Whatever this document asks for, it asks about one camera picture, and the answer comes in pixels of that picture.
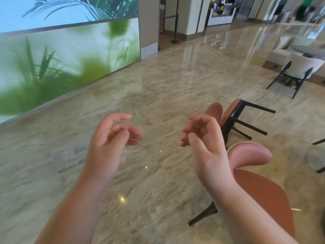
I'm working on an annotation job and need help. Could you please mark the person's left hand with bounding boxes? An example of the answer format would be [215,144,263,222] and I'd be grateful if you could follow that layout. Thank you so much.
[84,113,143,182]

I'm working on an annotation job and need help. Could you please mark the person's right forearm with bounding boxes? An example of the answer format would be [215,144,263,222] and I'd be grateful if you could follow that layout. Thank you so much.
[203,179,300,244]

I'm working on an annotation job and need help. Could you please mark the black stanchion post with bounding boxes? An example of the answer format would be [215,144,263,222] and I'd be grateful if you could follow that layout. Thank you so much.
[170,13,180,44]

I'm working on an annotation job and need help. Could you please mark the palm leaf display panel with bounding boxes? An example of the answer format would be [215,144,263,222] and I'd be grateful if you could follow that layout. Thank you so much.
[0,0,139,36]

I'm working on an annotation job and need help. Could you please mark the blurred green leaf display panel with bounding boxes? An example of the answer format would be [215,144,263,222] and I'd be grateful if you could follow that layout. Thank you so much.
[0,18,141,125]

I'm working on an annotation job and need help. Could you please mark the toppled pink chair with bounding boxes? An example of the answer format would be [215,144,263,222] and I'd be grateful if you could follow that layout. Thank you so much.
[204,99,276,150]

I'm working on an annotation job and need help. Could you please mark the upright pink chair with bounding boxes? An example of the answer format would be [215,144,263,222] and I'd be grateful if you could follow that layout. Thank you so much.
[188,141,296,238]

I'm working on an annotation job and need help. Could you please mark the white sofa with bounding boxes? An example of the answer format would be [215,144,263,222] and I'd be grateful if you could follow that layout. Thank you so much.
[267,35,315,71]

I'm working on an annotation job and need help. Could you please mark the white armchair with black legs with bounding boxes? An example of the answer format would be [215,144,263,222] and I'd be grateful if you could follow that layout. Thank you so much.
[266,52,325,99]

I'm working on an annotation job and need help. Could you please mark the person's left forearm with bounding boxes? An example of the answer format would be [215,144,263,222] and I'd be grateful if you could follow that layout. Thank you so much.
[35,171,113,244]

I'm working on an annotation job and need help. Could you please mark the person's right hand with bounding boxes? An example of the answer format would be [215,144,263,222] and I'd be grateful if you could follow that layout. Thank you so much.
[180,114,236,190]

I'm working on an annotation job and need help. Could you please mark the black chair legs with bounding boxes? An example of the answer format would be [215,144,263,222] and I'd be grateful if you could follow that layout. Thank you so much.
[311,138,325,174]

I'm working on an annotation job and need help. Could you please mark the white service counter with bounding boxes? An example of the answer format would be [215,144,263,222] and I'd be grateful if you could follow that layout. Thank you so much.
[206,0,238,26]

